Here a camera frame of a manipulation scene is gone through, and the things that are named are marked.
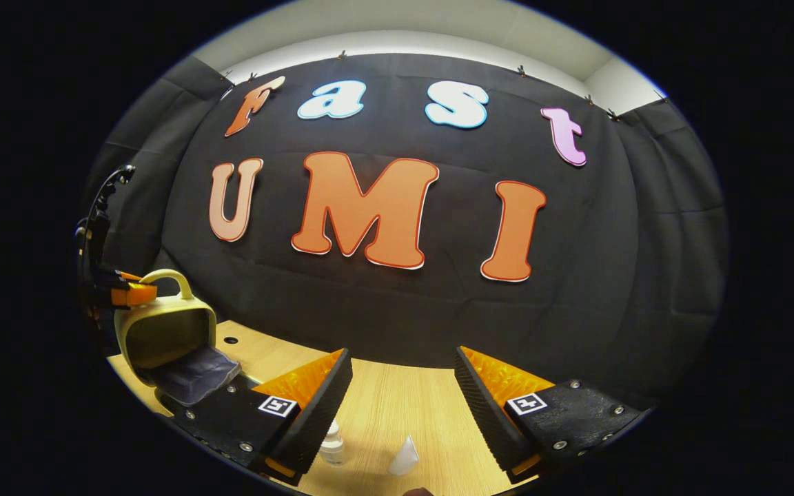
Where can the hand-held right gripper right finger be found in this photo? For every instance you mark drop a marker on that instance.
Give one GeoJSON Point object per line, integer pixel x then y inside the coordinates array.
{"type": "Point", "coordinates": [486, 413]}

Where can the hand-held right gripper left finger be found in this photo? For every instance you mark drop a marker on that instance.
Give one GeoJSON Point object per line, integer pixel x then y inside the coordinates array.
{"type": "Point", "coordinates": [318, 413]}

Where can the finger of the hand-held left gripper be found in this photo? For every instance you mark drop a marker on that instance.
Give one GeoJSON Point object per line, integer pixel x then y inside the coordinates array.
{"type": "Point", "coordinates": [131, 295]}

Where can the white pump bottle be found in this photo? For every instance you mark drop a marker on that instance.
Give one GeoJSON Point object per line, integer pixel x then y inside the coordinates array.
{"type": "Point", "coordinates": [331, 444]}

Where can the pale yellow suitcase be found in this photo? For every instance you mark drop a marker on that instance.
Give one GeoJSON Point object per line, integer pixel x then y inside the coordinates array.
{"type": "Point", "coordinates": [163, 331]}

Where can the white squeeze tube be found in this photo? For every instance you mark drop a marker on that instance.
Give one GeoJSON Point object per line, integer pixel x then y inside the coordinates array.
{"type": "Point", "coordinates": [405, 458]}

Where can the black backdrop cloth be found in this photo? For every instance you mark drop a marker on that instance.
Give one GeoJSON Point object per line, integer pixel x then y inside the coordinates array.
{"type": "Point", "coordinates": [438, 310]}

